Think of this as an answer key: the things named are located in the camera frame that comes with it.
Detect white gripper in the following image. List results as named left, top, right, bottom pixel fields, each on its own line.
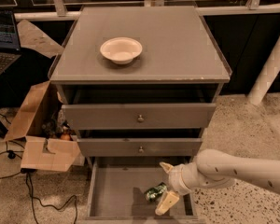
left=155, top=161, right=204, bottom=216

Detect green soda can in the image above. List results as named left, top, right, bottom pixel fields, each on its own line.
left=145, top=182, right=167, bottom=202

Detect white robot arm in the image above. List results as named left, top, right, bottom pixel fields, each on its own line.
left=155, top=36, right=280, bottom=216

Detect grey bottom drawer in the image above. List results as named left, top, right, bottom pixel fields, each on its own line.
left=87, top=157, right=201, bottom=224

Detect grey drawer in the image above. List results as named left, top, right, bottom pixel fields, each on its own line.
left=87, top=157, right=201, bottom=224
left=77, top=129, right=203, bottom=157
left=61, top=89, right=217, bottom=131

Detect grey top drawer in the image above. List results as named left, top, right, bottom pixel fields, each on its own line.
left=61, top=89, right=217, bottom=131

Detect grey drawer cabinet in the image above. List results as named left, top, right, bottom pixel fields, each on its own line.
left=48, top=5, right=232, bottom=224

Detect grey middle drawer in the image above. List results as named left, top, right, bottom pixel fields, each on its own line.
left=77, top=129, right=203, bottom=157

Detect items inside cardboard box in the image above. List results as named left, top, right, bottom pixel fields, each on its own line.
left=41, top=110, right=72, bottom=141

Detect open cardboard box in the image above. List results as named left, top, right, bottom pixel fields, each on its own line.
left=5, top=81, right=85, bottom=172

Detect white metal railing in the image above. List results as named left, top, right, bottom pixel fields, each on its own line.
left=0, top=0, right=280, bottom=22

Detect brown cardboard sheet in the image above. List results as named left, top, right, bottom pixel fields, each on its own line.
left=17, top=20, right=63, bottom=58

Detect black laptop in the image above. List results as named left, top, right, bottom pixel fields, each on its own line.
left=0, top=8, right=21, bottom=76

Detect black floor cable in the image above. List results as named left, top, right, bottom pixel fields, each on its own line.
left=0, top=140, right=78, bottom=224

